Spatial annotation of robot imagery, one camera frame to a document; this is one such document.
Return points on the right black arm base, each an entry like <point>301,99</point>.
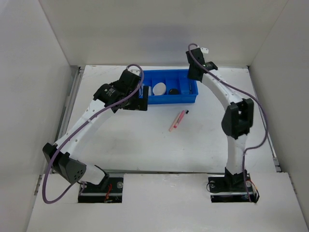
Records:
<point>223,191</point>

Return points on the blue divided plastic bin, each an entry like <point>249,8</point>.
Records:
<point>176,78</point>

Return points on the clear small bottle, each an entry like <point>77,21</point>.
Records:
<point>150,93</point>

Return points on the pink pencil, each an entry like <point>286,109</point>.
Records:
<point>174,122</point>

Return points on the round powder jar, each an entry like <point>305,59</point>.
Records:
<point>174,91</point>

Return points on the round cream powder puff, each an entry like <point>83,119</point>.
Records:
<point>159,89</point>

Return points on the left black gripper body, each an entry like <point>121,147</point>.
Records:
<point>131,93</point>

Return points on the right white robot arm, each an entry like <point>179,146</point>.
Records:
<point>238,117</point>

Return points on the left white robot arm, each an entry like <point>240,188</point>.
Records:
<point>66,155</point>

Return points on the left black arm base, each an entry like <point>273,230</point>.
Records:
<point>112,193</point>

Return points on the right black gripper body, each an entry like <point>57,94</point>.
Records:
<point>189,73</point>

